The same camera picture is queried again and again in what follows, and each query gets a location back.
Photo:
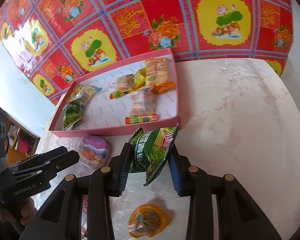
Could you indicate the purple orange snack tub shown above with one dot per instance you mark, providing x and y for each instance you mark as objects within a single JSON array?
[{"x": 94, "y": 152}]

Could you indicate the pink shallow cardboard box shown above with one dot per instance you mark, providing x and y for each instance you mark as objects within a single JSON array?
[{"x": 105, "y": 116}]

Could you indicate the large green snack bag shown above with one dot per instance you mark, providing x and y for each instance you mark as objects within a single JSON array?
[{"x": 151, "y": 150}]

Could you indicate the wooden shelf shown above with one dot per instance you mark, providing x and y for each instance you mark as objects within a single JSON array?
[{"x": 21, "y": 142}]

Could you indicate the green pea snack bag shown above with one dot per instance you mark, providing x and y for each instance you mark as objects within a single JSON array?
[{"x": 71, "y": 114}]

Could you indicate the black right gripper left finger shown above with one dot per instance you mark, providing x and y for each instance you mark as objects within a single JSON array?
[{"x": 108, "y": 181}]

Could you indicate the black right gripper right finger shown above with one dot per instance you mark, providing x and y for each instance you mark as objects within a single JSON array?
[{"x": 191, "y": 181}]

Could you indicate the left hand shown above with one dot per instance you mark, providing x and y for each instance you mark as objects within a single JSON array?
[{"x": 25, "y": 214}]

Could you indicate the red floral patterned cloth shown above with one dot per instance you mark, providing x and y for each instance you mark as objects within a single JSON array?
[{"x": 54, "y": 42}]

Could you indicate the orange jelly cup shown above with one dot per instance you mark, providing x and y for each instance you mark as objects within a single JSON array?
[{"x": 147, "y": 220}]

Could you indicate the orange cracker packet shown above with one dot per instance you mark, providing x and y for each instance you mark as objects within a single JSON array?
[{"x": 157, "y": 76}]

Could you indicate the yellow snack packet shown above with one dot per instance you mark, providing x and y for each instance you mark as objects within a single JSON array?
[{"x": 139, "y": 78}]

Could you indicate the clear blue-edged snack packet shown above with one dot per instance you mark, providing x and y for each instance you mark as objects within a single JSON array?
[{"x": 83, "y": 93}]

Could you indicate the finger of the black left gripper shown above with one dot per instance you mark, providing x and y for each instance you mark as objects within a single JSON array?
[
  {"x": 61, "y": 162},
  {"x": 39, "y": 159}
]

